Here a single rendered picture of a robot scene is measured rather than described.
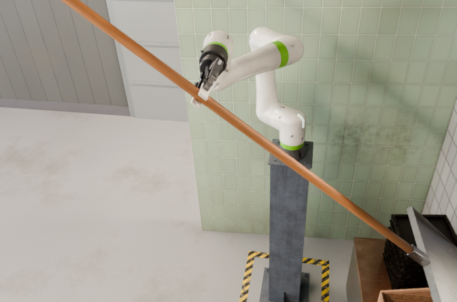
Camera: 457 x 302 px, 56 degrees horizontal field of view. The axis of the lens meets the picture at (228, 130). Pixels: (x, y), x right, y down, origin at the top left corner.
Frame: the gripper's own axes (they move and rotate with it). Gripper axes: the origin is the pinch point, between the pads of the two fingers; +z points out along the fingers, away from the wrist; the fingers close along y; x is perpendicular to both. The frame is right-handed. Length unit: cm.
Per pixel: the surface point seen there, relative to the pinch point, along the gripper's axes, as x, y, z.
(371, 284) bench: -145, 56, -38
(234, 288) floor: -124, 152, -68
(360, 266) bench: -142, 60, -49
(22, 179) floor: 38, 293, -164
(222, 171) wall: -73, 113, -118
